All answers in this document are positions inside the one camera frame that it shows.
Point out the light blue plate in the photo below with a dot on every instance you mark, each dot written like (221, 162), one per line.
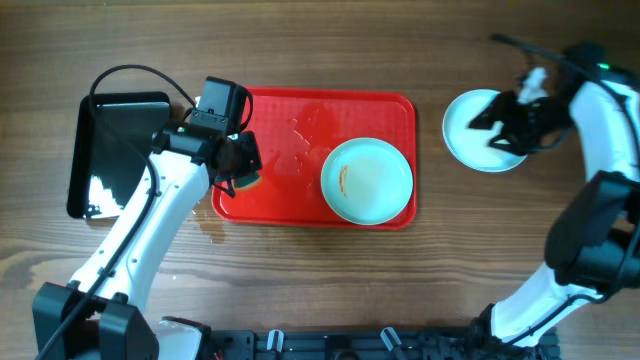
(366, 181)
(470, 146)

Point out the black rectangular tray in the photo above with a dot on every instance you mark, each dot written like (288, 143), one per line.
(105, 172)

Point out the light blue top plate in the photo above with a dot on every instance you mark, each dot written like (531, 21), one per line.
(470, 146)

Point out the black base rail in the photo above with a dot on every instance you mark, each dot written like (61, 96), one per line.
(446, 343)

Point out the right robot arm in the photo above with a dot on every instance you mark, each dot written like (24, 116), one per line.
(592, 249)

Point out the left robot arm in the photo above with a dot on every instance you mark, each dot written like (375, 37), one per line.
(99, 314)

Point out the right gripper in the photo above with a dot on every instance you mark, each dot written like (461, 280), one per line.
(523, 120)

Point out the red plastic serving tray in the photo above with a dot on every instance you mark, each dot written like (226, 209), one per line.
(296, 129)

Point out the orange green scrub sponge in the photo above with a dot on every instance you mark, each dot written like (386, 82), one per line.
(248, 181)

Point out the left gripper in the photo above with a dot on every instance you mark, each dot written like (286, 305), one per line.
(248, 159)

